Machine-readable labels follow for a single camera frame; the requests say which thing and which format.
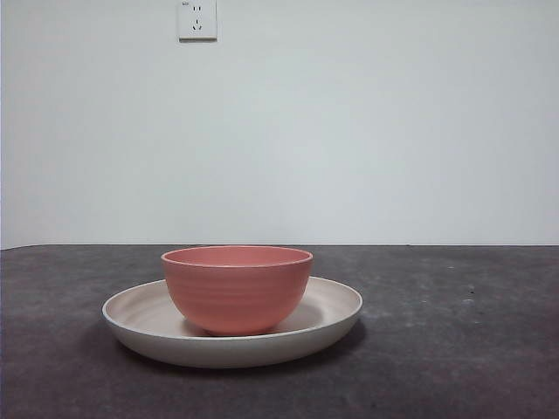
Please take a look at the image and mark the white wall socket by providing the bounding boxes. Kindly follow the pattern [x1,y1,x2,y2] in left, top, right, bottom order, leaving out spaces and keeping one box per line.
[177,0,218,44]

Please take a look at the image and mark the red ribbed bowl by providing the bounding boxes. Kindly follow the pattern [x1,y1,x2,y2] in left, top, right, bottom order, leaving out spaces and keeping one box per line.
[160,245,314,337]

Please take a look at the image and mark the white round plate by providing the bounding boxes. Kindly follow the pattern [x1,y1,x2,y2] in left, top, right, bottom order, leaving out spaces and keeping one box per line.
[101,275,364,369]

